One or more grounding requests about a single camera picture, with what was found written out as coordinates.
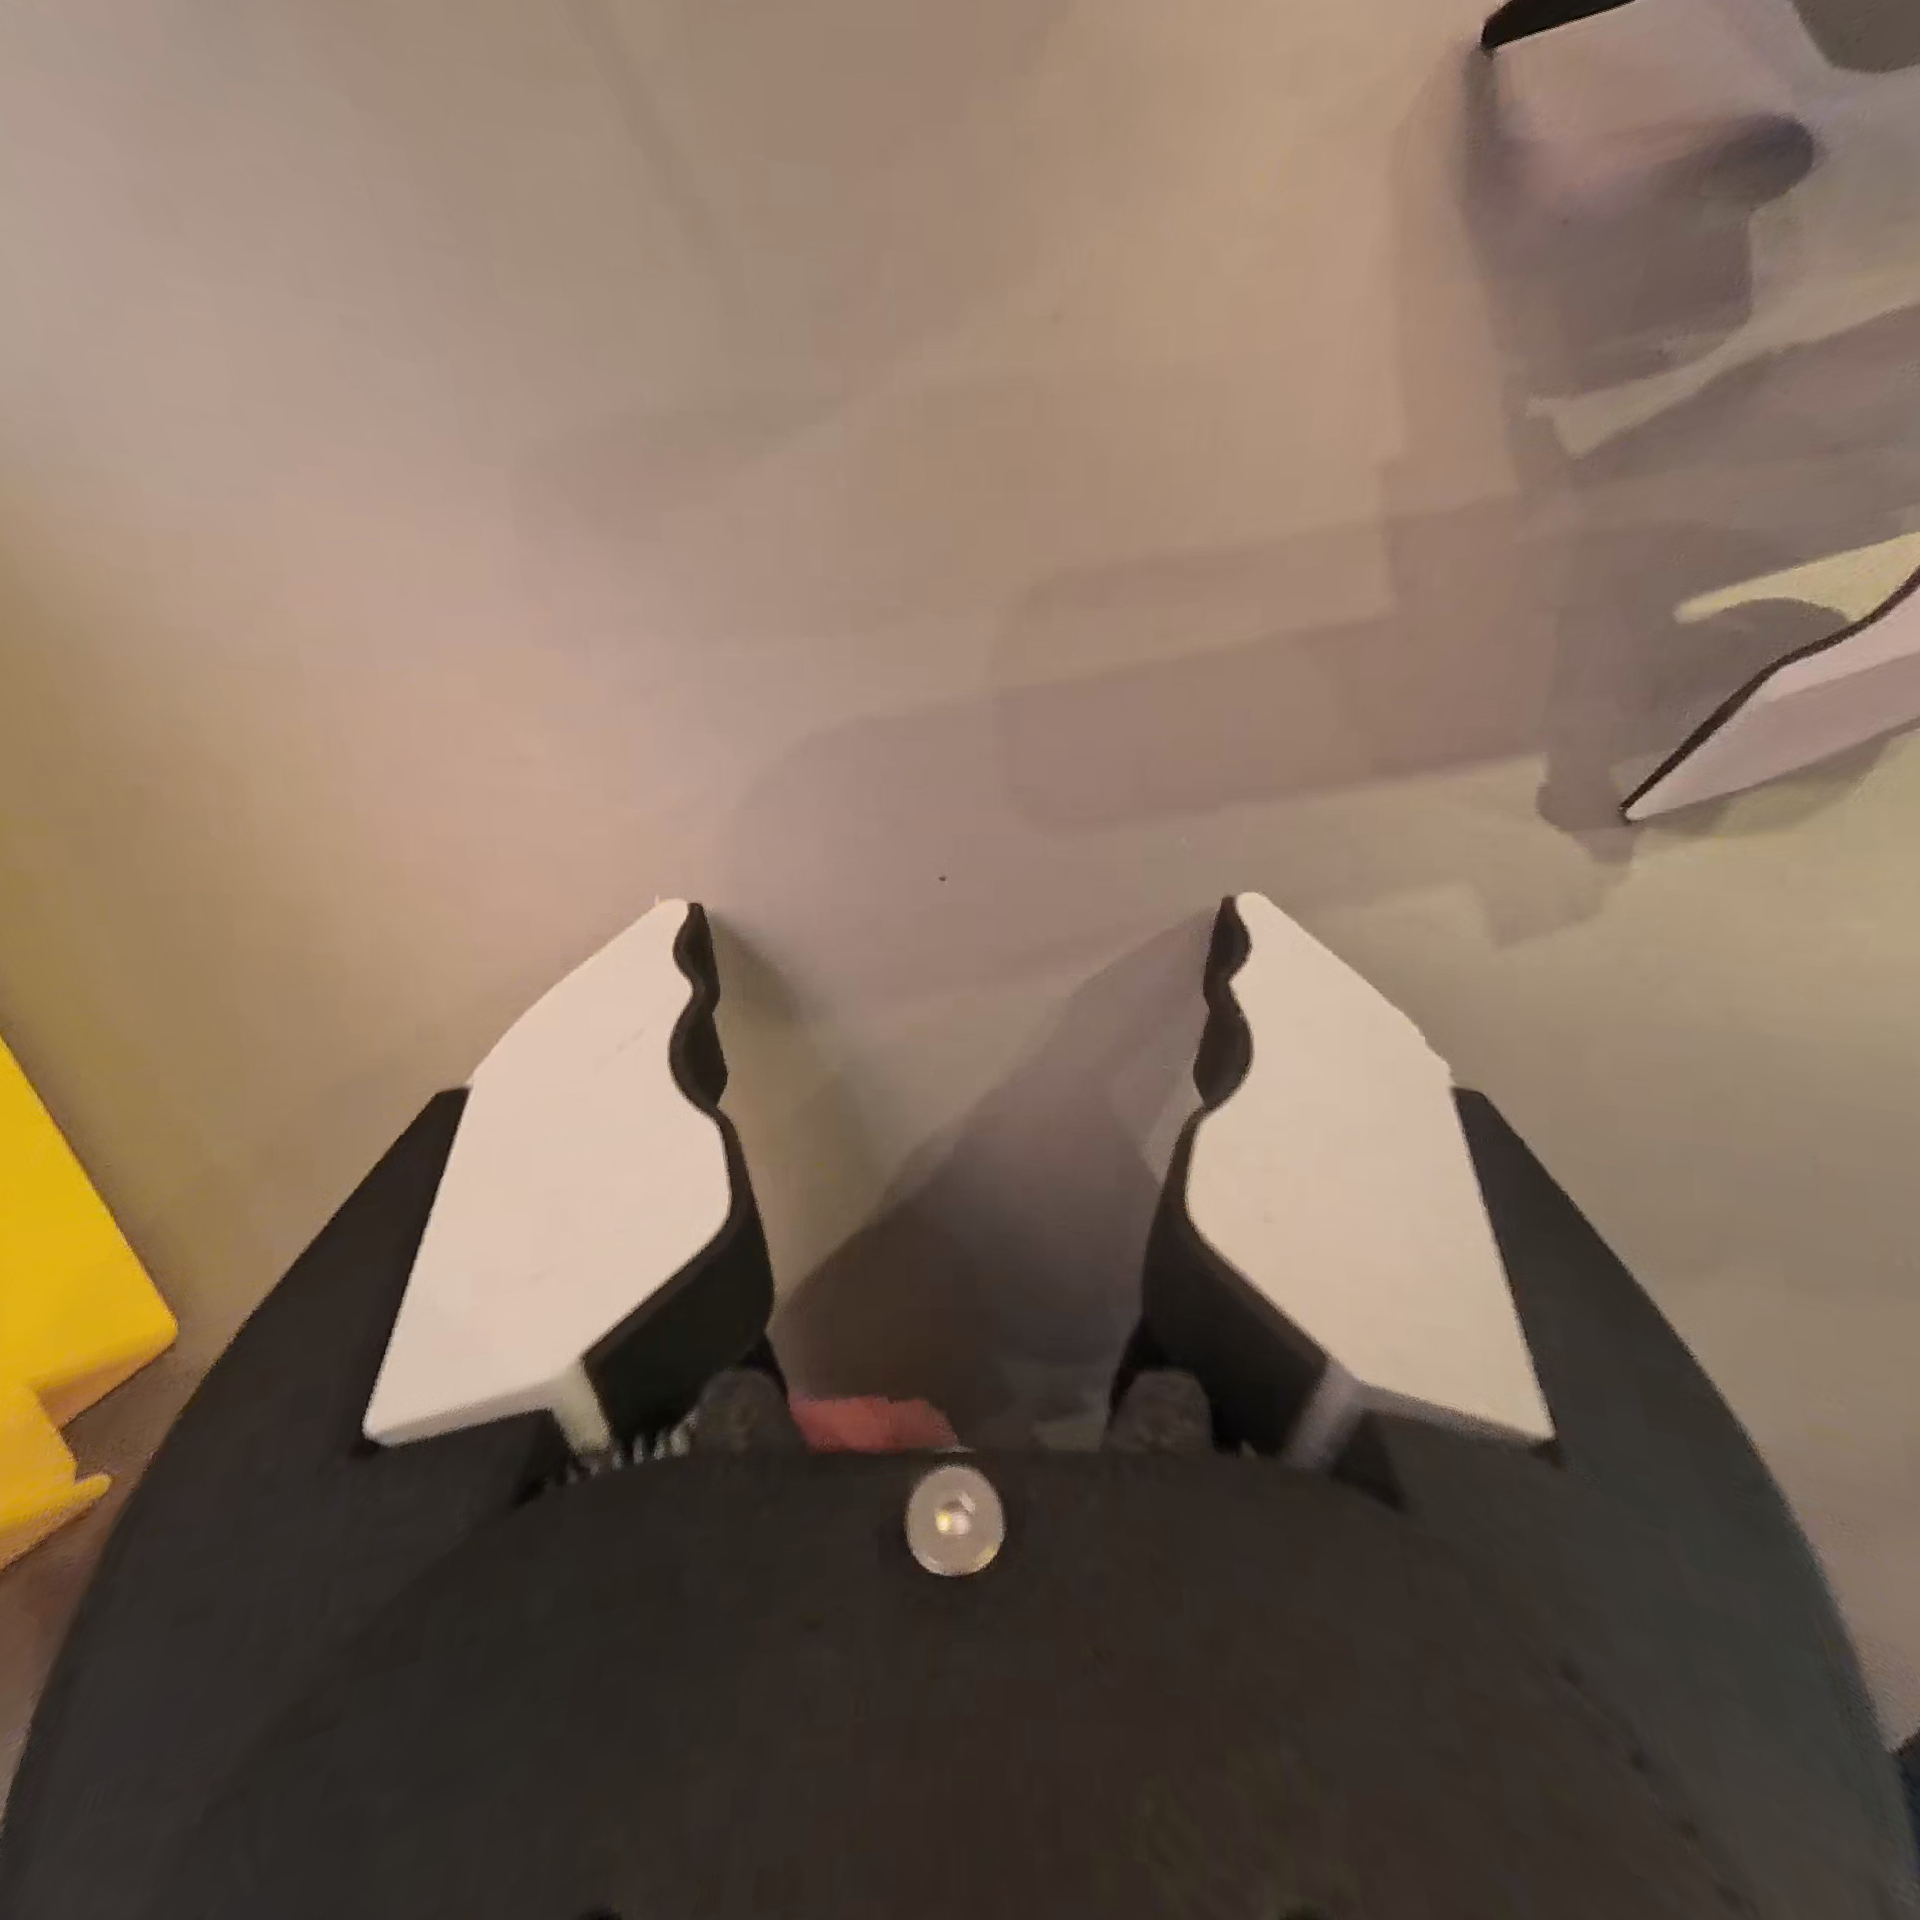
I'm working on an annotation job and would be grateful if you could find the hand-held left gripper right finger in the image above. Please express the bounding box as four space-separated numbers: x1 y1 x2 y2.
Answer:
1135 892 1558 1462

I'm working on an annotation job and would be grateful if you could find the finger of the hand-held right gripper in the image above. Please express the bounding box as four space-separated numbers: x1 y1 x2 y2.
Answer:
1479 0 1640 53
1620 532 1920 829

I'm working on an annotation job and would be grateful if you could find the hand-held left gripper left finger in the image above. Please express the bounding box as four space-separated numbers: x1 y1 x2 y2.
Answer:
368 901 779 1449

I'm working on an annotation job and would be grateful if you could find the yellow bin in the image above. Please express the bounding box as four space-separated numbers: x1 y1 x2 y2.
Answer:
0 1035 179 1566

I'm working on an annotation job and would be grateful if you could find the person's left hand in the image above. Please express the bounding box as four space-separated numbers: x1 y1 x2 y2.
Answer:
786 1390 972 1460

